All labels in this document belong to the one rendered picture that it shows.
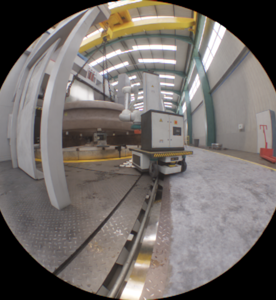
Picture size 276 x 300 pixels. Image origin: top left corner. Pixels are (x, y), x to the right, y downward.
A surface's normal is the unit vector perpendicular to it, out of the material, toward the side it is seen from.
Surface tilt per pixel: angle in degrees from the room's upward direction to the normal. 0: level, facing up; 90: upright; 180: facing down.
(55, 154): 90
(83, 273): 0
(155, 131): 90
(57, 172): 90
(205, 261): 0
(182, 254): 0
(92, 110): 90
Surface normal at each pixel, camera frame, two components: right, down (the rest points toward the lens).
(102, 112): 0.54, 0.07
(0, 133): 0.96, 0.02
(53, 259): 0.00, -1.00
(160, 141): 0.33, 0.07
